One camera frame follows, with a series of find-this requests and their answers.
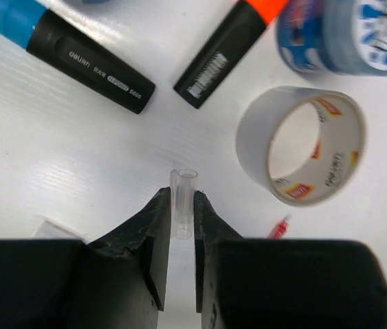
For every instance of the red gel pen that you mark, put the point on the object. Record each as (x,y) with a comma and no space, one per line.
(280,228)

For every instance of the orange highlighter marker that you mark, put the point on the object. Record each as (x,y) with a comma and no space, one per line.
(229,43)

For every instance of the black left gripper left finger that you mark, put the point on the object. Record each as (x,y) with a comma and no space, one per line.
(116,281)

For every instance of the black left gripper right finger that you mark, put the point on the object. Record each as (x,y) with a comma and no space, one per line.
(283,283)

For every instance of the blue highlighter marker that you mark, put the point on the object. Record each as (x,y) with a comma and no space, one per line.
(50,38)

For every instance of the blue paint jar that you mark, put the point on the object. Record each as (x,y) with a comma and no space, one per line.
(86,2)
(341,37)

